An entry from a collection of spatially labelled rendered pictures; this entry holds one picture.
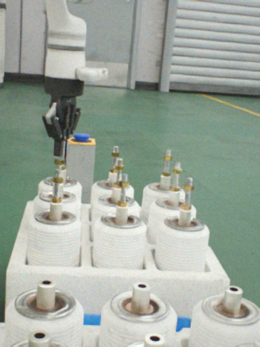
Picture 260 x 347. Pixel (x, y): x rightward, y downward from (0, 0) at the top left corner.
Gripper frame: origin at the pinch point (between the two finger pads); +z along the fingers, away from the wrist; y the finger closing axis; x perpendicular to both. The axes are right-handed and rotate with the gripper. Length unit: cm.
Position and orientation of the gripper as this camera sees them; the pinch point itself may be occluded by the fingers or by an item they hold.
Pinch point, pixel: (60, 148)
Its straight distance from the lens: 106.4
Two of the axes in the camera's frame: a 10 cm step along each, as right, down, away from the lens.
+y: -3.3, 2.2, -9.2
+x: 9.4, 1.7, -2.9
